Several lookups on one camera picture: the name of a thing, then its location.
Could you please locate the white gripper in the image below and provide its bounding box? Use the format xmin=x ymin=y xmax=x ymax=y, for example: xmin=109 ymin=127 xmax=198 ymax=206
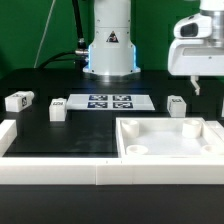
xmin=168 ymin=12 xmax=224 ymax=96

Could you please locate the white square table top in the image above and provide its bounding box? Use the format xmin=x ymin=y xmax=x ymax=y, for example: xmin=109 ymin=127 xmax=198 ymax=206
xmin=116 ymin=118 xmax=224 ymax=159

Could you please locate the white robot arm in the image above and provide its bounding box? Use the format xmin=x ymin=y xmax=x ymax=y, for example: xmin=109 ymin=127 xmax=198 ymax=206
xmin=83 ymin=0 xmax=224 ymax=84

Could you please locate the white tag sheet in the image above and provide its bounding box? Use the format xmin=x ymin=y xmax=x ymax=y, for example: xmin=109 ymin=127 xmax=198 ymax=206
xmin=67 ymin=94 xmax=155 ymax=111

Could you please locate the white U-shaped fence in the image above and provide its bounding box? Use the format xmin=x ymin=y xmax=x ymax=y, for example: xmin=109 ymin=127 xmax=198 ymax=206
xmin=0 ymin=120 xmax=224 ymax=185

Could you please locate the black cable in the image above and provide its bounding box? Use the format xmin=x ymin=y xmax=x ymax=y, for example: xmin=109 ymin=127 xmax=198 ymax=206
xmin=37 ymin=0 xmax=88 ymax=70

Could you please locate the white thin cable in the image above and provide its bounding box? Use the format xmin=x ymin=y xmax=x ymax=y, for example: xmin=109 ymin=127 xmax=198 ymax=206
xmin=33 ymin=0 xmax=57 ymax=69

